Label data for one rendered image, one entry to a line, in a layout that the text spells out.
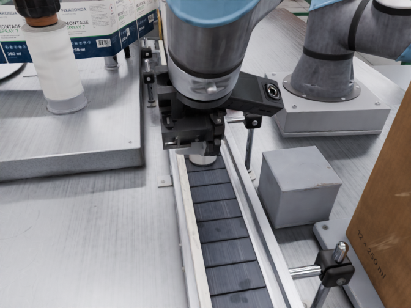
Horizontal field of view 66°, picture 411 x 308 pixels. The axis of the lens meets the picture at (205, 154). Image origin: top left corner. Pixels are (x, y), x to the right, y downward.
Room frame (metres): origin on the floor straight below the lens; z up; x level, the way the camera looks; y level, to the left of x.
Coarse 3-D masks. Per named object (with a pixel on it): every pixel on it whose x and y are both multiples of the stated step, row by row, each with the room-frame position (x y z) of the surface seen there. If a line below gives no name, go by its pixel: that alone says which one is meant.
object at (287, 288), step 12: (228, 132) 0.43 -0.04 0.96; (228, 144) 0.40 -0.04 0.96; (240, 156) 0.36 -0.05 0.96; (240, 168) 0.34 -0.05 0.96; (240, 180) 0.32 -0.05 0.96; (252, 192) 0.29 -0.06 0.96; (252, 204) 0.27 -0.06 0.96; (264, 216) 0.25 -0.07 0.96; (264, 228) 0.23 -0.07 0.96; (264, 240) 0.22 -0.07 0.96; (276, 252) 0.20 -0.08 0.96; (276, 264) 0.19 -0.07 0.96; (276, 276) 0.18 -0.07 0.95; (288, 276) 0.17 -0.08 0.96; (288, 288) 0.16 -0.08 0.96; (288, 300) 0.15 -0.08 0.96; (300, 300) 0.15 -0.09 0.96
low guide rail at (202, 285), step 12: (180, 156) 0.42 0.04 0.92; (180, 168) 0.39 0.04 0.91; (180, 180) 0.36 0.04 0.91; (192, 204) 0.31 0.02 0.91; (192, 216) 0.29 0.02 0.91; (192, 228) 0.27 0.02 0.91; (192, 240) 0.25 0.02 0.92; (192, 252) 0.23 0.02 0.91; (204, 276) 0.20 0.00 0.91; (204, 288) 0.19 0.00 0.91; (204, 300) 0.17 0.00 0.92
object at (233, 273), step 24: (192, 168) 0.43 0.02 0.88; (216, 168) 0.43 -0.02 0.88; (192, 192) 0.37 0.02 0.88; (216, 192) 0.37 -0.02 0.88; (216, 216) 0.32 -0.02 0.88; (240, 216) 0.32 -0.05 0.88; (216, 240) 0.28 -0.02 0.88; (240, 240) 0.28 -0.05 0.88; (216, 264) 0.24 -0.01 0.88; (240, 264) 0.24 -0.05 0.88; (216, 288) 0.21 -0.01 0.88; (240, 288) 0.21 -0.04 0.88; (264, 288) 0.21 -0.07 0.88
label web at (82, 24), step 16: (112, 0) 0.92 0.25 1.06; (128, 0) 1.00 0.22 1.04; (144, 0) 1.09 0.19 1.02; (16, 16) 0.83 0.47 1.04; (64, 16) 0.85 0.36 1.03; (80, 16) 0.86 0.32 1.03; (96, 16) 0.87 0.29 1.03; (112, 16) 0.90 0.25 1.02; (128, 16) 0.99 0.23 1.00; (144, 16) 1.08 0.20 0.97; (80, 32) 0.86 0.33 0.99; (96, 32) 0.87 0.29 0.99; (112, 32) 0.89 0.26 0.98; (128, 32) 0.98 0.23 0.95; (144, 32) 1.07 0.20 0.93; (80, 48) 0.86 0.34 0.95; (96, 48) 0.87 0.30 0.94; (112, 48) 0.88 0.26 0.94
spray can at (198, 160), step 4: (192, 156) 0.44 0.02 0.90; (196, 156) 0.44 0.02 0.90; (200, 156) 0.44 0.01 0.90; (204, 156) 0.44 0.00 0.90; (208, 156) 0.44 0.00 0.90; (212, 156) 0.44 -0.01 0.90; (216, 156) 0.46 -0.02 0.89; (192, 160) 0.45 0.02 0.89; (196, 160) 0.44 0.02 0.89; (200, 160) 0.44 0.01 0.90; (204, 160) 0.44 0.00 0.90; (208, 160) 0.44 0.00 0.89; (212, 160) 0.44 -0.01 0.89; (196, 164) 0.44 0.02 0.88; (200, 164) 0.44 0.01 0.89; (204, 164) 0.44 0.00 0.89; (208, 164) 0.44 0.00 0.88
